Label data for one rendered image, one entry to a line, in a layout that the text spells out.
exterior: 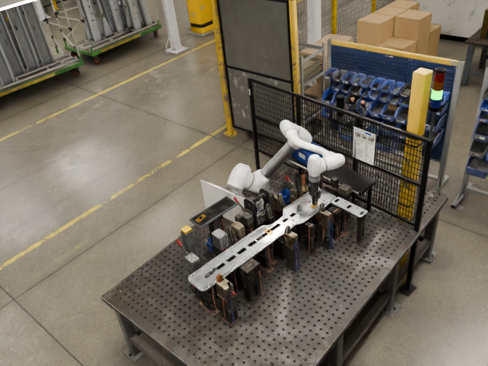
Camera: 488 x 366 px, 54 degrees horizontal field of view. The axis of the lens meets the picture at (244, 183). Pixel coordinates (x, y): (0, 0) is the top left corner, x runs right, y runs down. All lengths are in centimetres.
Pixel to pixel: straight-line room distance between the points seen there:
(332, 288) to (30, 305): 292
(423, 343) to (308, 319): 119
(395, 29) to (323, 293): 524
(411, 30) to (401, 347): 500
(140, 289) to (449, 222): 320
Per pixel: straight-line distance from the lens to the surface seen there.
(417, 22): 774
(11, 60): 987
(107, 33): 1094
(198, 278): 331
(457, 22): 993
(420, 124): 364
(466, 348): 430
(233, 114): 664
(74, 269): 525
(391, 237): 400
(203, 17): 1101
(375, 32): 763
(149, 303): 366
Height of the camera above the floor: 336
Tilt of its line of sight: 35 degrees down
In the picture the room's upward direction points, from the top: 7 degrees counter-clockwise
